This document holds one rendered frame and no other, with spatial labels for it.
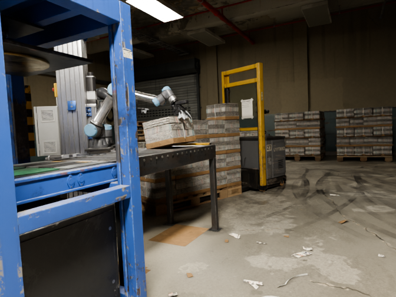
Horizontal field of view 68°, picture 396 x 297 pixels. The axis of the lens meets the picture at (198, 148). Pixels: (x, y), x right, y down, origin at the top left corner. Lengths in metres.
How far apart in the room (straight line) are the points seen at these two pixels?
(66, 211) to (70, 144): 1.95
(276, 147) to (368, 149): 3.76
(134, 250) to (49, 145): 1.83
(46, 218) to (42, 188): 0.20
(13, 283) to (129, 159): 0.64
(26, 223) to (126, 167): 0.51
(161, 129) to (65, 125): 1.05
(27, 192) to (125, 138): 0.46
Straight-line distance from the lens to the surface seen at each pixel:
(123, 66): 1.44
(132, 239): 1.50
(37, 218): 1.14
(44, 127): 3.12
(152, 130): 2.51
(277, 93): 9.96
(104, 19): 1.47
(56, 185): 1.35
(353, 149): 8.03
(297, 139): 8.16
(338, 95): 9.71
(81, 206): 1.24
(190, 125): 2.66
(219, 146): 3.90
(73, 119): 3.11
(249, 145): 4.61
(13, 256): 1.12
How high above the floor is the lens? 0.95
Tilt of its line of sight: 4 degrees down
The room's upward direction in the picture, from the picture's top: 3 degrees counter-clockwise
